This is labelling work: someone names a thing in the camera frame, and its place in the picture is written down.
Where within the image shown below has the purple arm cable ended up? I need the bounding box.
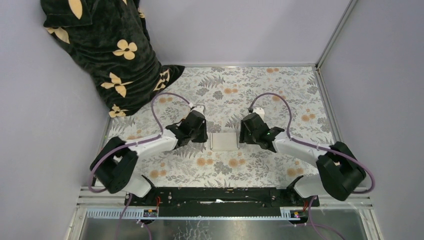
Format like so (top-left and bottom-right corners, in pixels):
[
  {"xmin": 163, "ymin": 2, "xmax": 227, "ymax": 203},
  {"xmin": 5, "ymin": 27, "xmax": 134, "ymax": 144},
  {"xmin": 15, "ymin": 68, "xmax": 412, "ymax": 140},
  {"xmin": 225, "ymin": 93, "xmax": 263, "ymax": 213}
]
[
  {"xmin": 89, "ymin": 92, "xmax": 200, "ymax": 220},
  {"xmin": 248, "ymin": 92, "xmax": 376, "ymax": 230}
]

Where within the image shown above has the black floral plush blanket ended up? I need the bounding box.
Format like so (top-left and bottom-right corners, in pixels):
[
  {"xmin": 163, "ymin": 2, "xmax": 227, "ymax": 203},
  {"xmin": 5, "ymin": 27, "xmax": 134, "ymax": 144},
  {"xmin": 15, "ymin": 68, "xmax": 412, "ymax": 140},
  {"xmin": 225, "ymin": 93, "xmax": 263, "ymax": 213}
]
[{"xmin": 40, "ymin": 0, "xmax": 185, "ymax": 118}]

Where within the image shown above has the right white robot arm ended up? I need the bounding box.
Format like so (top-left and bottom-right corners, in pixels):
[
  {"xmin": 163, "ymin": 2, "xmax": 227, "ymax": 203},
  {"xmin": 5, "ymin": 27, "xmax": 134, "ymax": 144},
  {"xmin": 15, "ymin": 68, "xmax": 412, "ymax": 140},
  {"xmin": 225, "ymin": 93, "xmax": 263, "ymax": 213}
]
[{"xmin": 239, "ymin": 113, "xmax": 367, "ymax": 206}]

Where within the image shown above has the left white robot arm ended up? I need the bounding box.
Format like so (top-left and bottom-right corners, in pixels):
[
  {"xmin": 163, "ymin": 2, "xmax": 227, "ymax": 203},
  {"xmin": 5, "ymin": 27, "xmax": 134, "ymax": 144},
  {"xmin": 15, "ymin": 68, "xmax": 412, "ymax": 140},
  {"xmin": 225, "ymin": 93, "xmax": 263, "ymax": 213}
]
[{"xmin": 90, "ymin": 106, "xmax": 208, "ymax": 206}]

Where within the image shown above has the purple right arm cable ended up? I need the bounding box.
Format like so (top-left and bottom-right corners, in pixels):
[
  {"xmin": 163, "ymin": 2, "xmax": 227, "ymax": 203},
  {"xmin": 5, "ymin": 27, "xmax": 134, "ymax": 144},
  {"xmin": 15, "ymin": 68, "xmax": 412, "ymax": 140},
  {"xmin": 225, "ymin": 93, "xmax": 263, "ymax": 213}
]
[{"xmin": 248, "ymin": 92, "xmax": 376, "ymax": 230}]

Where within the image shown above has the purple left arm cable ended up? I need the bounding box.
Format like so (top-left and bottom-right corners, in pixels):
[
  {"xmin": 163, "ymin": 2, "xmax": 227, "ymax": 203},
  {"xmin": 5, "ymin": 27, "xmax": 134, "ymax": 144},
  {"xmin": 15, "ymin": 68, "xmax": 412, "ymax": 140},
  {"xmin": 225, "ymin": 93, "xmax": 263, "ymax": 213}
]
[{"xmin": 89, "ymin": 92, "xmax": 200, "ymax": 220}]

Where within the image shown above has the floral patterned table cloth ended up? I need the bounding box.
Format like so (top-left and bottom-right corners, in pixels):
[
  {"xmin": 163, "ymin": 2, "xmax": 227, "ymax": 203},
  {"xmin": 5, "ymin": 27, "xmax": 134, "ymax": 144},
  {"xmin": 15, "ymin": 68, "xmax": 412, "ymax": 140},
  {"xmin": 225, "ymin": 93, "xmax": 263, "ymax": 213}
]
[{"xmin": 105, "ymin": 66, "xmax": 335, "ymax": 188}]

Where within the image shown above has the white cardboard paper box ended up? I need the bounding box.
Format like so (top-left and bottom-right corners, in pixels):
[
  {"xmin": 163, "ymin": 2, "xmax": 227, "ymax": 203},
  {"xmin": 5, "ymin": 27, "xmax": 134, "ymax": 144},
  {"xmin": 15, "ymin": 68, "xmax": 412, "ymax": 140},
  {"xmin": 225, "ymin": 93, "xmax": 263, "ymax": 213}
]
[{"xmin": 210, "ymin": 132, "xmax": 239, "ymax": 152}]

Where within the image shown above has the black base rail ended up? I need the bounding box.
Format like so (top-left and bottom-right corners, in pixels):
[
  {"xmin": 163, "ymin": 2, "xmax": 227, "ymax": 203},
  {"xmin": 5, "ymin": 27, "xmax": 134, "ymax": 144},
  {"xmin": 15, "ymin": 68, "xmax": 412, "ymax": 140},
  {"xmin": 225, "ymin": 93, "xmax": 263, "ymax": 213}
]
[{"xmin": 125, "ymin": 187, "xmax": 313, "ymax": 207}]

